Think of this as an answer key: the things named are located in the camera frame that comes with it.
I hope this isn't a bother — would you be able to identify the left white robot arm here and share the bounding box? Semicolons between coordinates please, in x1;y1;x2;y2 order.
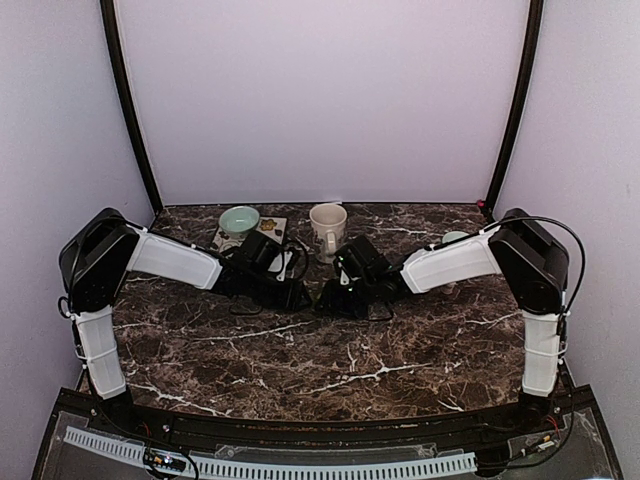
58;208;312;436

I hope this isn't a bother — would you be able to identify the left black frame post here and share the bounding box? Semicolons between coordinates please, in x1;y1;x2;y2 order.
99;0;164;215

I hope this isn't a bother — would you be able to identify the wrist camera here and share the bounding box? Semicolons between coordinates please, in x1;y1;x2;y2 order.
334;256;357;287
268;248;297;282

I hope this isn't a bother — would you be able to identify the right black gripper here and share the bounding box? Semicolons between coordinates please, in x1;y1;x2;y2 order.
315;274;378;320

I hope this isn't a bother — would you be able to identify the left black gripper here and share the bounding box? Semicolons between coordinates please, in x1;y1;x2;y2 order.
245;269;312;313

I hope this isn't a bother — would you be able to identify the black frame post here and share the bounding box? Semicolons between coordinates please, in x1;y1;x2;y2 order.
478;0;544;219
99;0;164;215

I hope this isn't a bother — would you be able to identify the left light green bowl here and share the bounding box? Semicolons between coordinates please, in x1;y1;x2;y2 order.
218;206;260;238

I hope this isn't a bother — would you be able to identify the right light green bowl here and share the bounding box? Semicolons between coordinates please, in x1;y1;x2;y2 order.
441;231;468;244

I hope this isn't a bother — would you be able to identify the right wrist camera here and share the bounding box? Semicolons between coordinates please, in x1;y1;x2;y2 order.
334;256;357;287

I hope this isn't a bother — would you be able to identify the cream coral pattern mug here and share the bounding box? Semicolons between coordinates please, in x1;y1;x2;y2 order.
309;203;348;264

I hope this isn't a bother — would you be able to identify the white slotted cable duct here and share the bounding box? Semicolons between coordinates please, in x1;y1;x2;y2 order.
63;426;477;479

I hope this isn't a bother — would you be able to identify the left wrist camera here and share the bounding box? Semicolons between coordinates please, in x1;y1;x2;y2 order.
268;248;297;282

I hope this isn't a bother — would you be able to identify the floral square plate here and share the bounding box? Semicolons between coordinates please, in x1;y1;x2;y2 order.
210;216;287;252

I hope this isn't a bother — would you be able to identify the small white pill bottle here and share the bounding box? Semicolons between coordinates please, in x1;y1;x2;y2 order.
442;282;456;295

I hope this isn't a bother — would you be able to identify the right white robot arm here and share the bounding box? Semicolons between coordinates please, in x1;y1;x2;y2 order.
315;208;579;434

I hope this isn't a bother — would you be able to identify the light green bowl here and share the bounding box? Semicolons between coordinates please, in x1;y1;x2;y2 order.
218;206;260;238
441;231;468;244

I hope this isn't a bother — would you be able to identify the right black frame post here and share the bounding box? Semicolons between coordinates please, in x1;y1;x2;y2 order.
478;0;544;219

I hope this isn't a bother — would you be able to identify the black front table rail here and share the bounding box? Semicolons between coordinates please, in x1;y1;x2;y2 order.
92;401;569;450

